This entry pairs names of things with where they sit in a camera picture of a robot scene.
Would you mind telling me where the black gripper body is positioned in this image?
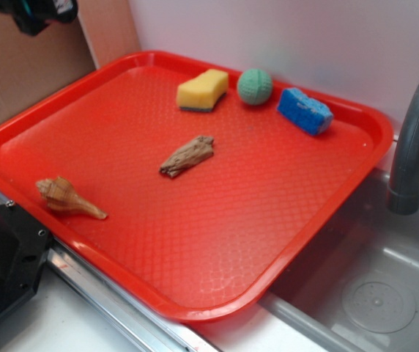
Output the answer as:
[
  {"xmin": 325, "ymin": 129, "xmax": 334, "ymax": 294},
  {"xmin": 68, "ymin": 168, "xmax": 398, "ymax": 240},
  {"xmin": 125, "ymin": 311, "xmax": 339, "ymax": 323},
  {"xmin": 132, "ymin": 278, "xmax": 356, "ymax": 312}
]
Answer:
[{"xmin": 0, "ymin": 0, "xmax": 78, "ymax": 36}]

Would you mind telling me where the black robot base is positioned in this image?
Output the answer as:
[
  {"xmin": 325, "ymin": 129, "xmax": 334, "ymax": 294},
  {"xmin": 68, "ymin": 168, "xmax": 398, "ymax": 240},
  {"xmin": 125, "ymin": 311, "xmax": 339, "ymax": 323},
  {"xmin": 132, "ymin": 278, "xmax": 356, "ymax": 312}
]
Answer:
[{"xmin": 0, "ymin": 205, "xmax": 52, "ymax": 320}]

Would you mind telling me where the brown cardboard panel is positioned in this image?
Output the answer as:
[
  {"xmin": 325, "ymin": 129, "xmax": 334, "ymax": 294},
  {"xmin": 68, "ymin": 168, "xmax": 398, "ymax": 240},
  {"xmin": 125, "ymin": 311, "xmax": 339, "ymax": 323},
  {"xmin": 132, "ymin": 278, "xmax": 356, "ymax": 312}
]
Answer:
[{"xmin": 0, "ymin": 1, "xmax": 141, "ymax": 124}]

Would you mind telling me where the tan conch seashell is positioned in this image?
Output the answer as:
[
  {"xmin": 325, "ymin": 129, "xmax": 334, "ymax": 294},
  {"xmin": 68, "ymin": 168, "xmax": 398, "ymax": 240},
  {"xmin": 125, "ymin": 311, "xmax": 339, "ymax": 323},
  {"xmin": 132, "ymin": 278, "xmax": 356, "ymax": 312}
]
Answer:
[{"xmin": 35, "ymin": 176, "xmax": 108, "ymax": 220}]

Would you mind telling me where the yellow sponge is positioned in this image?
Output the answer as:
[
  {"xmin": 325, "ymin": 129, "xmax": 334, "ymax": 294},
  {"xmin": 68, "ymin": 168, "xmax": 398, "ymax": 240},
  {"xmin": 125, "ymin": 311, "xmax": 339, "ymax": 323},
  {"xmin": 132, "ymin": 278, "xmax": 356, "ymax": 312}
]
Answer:
[{"xmin": 176, "ymin": 69, "xmax": 229, "ymax": 111}]

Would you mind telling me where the brown wood piece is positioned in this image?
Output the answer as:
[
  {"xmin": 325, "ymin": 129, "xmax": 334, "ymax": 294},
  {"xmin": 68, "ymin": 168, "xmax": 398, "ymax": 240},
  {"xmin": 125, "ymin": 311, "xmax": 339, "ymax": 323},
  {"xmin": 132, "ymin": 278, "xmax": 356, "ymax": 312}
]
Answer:
[{"xmin": 159, "ymin": 136, "xmax": 214, "ymax": 178}]

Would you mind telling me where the green textured ball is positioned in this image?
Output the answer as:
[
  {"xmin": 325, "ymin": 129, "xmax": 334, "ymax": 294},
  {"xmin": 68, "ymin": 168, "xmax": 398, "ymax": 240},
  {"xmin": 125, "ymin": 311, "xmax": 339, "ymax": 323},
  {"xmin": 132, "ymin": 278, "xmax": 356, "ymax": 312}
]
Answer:
[{"xmin": 237, "ymin": 69, "xmax": 273, "ymax": 106}]

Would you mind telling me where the red plastic tray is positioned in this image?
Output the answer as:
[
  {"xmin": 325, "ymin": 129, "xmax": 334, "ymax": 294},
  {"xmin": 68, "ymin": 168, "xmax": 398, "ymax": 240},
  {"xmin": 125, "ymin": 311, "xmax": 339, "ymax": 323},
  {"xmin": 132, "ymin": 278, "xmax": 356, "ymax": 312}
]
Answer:
[{"xmin": 0, "ymin": 51, "xmax": 393, "ymax": 322}]

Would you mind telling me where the blue sponge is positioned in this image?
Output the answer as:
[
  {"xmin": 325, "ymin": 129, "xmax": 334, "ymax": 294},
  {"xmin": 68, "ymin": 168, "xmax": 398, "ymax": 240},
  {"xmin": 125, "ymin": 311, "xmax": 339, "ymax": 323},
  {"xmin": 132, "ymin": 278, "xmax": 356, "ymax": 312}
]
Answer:
[{"xmin": 277, "ymin": 88, "xmax": 334, "ymax": 136}]

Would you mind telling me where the grey plastic sink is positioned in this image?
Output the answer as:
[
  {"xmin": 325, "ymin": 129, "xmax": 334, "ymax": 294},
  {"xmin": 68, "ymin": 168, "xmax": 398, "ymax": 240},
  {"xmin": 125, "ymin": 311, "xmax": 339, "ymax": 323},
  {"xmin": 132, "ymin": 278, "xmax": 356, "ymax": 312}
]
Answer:
[{"xmin": 260, "ymin": 171, "xmax": 419, "ymax": 351}]

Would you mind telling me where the silver metal rail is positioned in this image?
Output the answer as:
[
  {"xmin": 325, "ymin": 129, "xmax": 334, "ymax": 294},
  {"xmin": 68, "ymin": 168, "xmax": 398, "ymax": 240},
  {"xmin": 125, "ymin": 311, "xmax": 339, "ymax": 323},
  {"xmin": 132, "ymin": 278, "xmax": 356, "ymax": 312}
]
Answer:
[{"xmin": 0, "ymin": 172, "xmax": 220, "ymax": 352}]

